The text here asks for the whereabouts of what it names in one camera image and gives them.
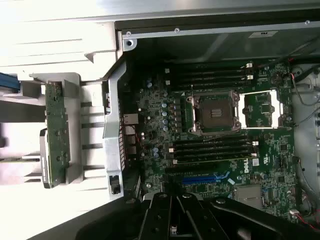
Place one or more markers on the green motherboard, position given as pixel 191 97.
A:
pixel 275 150

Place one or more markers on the CPU socket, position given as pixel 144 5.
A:
pixel 215 112

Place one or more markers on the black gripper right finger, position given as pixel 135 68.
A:
pixel 200 220

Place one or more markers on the blue disk carrier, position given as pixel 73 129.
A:
pixel 8 82

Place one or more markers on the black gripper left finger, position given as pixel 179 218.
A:
pixel 157 220

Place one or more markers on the blue expansion slot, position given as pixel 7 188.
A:
pixel 197 180

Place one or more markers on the black RAM stick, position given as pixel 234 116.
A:
pixel 212 160

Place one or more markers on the silver chipset heatsink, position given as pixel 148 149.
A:
pixel 247 196

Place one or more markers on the black open PC case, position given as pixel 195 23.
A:
pixel 113 140

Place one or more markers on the silver socket cover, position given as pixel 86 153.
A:
pixel 258 93

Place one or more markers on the grey parts rack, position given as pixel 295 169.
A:
pixel 72 100

